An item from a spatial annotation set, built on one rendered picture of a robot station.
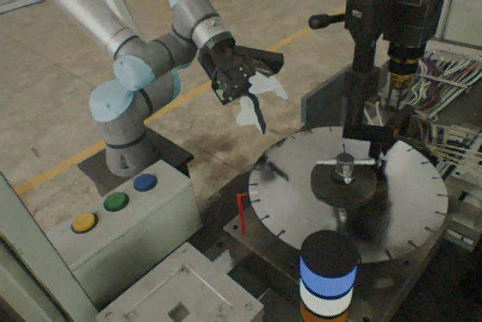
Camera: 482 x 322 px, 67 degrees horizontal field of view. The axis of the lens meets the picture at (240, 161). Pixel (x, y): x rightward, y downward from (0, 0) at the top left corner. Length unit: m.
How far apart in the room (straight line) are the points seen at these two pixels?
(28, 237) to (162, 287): 0.21
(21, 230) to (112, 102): 0.52
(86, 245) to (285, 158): 0.40
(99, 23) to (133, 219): 0.41
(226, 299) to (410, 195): 0.34
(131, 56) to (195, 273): 0.45
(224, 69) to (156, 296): 0.42
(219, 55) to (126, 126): 0.35
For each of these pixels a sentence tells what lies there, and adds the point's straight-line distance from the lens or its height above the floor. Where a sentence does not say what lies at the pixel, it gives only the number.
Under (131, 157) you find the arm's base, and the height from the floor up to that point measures 0.80.
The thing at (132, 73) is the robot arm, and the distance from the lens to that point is 0.79.
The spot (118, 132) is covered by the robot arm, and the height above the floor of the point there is 0.89.
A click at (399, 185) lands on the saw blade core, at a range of 0.68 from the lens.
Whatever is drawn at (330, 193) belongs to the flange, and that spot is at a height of 0.96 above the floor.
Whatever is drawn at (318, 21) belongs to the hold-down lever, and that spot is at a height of 1.22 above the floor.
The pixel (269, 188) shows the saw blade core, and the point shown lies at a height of 0.95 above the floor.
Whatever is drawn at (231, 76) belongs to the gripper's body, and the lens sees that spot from 0.73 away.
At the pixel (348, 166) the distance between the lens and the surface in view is 0.62.
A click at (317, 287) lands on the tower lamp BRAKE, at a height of 1.14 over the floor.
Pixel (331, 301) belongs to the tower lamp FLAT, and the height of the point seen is 1.12.
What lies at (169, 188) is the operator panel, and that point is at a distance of 0.77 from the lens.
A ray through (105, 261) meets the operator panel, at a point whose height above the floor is 0.85.
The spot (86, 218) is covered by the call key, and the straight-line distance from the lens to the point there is 0.76.
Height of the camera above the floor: 1.41
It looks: 40 degrees down
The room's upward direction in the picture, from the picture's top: 7 degrees counter-clockwise
